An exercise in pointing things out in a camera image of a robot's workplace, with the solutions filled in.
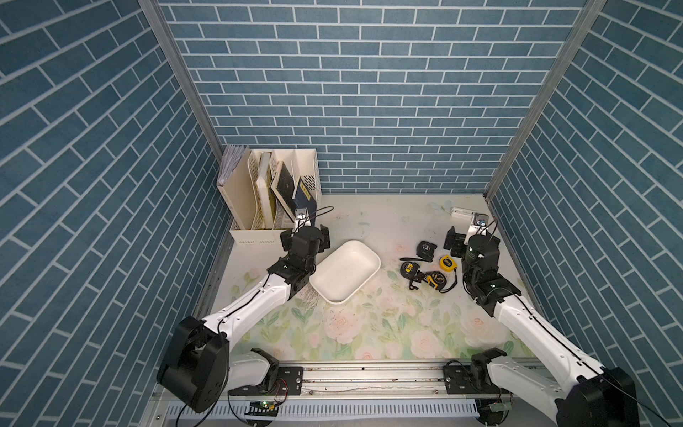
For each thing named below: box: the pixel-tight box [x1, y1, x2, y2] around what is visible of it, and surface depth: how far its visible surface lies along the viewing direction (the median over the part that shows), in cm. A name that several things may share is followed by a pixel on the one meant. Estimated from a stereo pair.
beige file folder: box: [216, 145, 258, 231], surface depth 93 cm
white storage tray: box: [309, 240, 382, 305], surface depth 95 cm
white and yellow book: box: [256, 151, 276, 229], surface depth 96 cm
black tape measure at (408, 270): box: [400, 261, 421, 291], surface depth 96 cm
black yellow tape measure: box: [421, 267, 459, 293], surface depth 93 cm
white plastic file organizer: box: [229, 148, 322, 244], surface depth 103 cm
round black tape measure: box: [416, 240, 438, 263], surface depth 101 cm
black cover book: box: [270, 161, 297, 222], surface depth 101 cm
